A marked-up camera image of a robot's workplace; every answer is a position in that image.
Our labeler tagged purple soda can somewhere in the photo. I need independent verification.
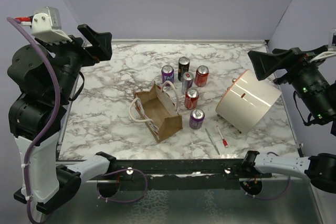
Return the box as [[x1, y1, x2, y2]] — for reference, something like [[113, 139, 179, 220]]
[[161, 65, 174, 83], [189, 109, 205, 130]]

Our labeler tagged silver red beverage can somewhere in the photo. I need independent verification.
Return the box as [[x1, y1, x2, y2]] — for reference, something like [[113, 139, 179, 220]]
[[181, 71, 194, 94]]

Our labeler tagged brown canvas bag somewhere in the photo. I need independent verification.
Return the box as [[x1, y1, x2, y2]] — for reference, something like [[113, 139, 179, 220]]
[[128, 81, 183, 143]]

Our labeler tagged red cola can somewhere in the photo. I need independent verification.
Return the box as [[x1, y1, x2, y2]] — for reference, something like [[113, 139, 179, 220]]
[[184, 88, 199, 110]]

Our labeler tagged black beverage can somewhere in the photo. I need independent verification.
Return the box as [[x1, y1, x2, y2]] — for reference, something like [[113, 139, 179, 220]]
[[178, 57, 190, 81]]

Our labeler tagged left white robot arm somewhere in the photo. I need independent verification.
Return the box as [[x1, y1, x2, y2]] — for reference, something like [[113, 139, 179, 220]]
[[7, 24, 116, 215]]

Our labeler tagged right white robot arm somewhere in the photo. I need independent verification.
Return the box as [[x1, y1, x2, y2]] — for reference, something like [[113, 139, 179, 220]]
[[240, 45, 335, 194]]

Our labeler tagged white cylindrical container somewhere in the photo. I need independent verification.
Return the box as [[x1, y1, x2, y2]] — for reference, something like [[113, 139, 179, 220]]
[[215, 70, 281, 133]]

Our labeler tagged red white marker pen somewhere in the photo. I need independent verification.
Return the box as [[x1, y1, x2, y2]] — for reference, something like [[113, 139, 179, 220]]
[[216, 125, 228, 148]]

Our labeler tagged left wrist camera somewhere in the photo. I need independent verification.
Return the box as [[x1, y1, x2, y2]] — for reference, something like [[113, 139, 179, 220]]
[[15, 6, 72, 45]]

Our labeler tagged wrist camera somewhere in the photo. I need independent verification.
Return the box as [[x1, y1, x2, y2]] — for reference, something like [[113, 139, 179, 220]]
[[306, 28, 336, 61], [15, 6, 72, 45]]

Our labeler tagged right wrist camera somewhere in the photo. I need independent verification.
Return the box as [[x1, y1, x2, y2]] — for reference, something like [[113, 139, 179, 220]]
[[306, 28, 336, 61]]

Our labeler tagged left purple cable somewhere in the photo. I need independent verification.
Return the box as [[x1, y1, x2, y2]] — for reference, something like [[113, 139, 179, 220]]
[[6, 16, 148, 224]]

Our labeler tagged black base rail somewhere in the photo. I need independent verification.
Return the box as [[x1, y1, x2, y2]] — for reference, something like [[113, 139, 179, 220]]
[[98, 159, 271, 191]]

